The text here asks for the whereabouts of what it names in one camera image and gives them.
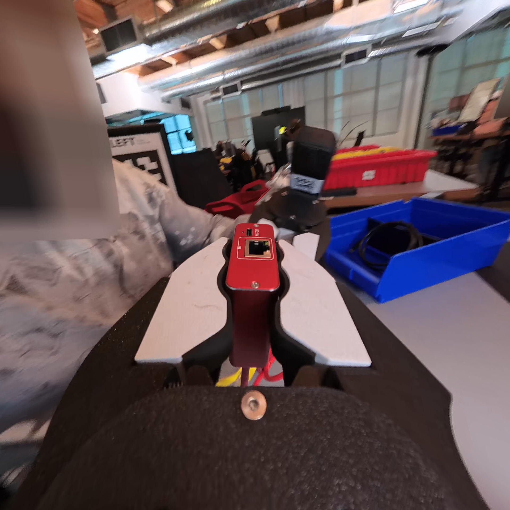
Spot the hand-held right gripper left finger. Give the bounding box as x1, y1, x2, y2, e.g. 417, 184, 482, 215
135, 237, 233, 365

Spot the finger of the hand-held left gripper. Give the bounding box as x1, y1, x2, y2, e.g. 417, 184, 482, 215
294, 232, 320, 261

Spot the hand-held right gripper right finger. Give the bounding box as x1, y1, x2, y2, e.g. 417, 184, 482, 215
274, 239, 372, 367

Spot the black ethernet cable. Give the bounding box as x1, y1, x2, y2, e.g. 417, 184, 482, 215
350, 221, 425, 273

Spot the red ethernet adapter box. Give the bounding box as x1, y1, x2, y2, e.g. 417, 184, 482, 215
225, 222, 283, 368

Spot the red wire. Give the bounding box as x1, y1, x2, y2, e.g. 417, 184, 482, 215
251, 346, 284, 388

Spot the yellow wire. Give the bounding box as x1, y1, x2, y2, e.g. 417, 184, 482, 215
216, 364, 244, 388

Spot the blue plastic bin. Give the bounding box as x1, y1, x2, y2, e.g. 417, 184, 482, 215
324, 197, 510, 304

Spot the person's left forearm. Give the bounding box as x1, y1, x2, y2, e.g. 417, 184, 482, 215
113, 159, 256, 277

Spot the black monitor screen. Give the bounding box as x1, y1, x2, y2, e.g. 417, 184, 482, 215
251, 105, 306, 168

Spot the red plastic bin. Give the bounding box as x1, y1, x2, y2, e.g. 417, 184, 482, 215
325, 144, 437, 191

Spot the large window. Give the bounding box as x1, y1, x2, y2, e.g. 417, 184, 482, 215
203, 38, 510, 144

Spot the black yellow equipment pile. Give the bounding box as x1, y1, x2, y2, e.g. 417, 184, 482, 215
214, 139, 265, 190

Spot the brown table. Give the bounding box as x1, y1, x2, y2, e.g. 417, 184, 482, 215
319, 169, 481, 210

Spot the black panel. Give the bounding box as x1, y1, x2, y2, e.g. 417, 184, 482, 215
171, 148, 234, 200

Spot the person's patterned upper body clothing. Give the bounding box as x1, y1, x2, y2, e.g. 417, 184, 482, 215
0, 235, 176, 479

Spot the black and white tag sign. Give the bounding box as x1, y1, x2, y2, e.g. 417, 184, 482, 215
107, 124, 175, 188

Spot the cluttered storage shelf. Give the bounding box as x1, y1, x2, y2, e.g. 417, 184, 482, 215
427, 78, 510, 202

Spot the ceiling vent box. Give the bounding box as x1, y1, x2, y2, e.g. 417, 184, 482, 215
97, 18, 145, 56

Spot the silver air duct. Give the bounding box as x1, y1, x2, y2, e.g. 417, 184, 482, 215
137, 24, 459, 100
141, 0, 403, 46

